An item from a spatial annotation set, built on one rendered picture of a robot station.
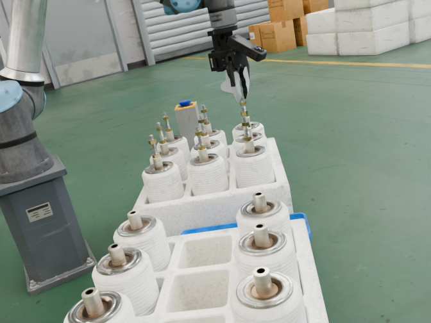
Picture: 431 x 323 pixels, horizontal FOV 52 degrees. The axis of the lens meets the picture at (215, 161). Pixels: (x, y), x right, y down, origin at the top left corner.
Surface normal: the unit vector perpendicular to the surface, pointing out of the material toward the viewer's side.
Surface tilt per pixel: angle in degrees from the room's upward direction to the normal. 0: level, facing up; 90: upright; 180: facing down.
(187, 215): 90
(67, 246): 90
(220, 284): 90
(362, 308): 0
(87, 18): 90
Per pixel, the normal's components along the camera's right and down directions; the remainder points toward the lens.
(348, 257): -0.20, -0.92
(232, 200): -0.04, 0.34
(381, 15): 0.46, 0.21
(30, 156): 0.65, -0.21
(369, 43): -0.85, 0.32
